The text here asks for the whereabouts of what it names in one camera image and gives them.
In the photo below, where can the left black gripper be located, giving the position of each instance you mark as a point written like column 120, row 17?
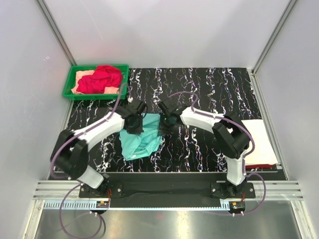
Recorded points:
column 138, row 130

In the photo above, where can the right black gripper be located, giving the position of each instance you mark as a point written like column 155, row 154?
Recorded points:
column 162, row 115

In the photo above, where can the teal t-shirt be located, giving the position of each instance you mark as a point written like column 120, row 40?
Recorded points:
column 136, row 146

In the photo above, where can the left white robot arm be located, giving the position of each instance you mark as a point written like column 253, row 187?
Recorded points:
column 71, row 151

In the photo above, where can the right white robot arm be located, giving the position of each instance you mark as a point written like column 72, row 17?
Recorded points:
column 232, row 137

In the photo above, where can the black marble pattern mat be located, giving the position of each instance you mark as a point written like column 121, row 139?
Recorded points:
column 185, row 148

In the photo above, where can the peach t-shirt in bin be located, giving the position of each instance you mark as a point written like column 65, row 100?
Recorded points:
column 78, row 77

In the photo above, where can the red t-shirt in bin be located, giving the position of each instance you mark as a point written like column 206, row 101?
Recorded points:
column 104, row 76

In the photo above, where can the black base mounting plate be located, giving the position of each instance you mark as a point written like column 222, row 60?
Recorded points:
column 212, row 184

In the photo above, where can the green plastic bin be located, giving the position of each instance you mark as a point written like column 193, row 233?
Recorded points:
column 71, row 83

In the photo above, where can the folded red t-shirt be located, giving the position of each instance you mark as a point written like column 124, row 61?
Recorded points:
column 255, row 166

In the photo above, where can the folded white t-shirt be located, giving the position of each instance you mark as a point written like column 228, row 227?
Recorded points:
column 263, row 153

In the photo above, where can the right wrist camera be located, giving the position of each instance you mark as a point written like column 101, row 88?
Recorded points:
column 169, row 107

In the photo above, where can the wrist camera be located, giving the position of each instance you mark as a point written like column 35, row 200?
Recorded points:
column 169, row 107
column 137, row 106

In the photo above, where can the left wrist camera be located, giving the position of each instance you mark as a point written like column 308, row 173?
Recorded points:
column 137, row 106

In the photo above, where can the aluminium frame rail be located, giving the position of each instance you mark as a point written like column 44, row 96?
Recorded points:
column 275, row 190

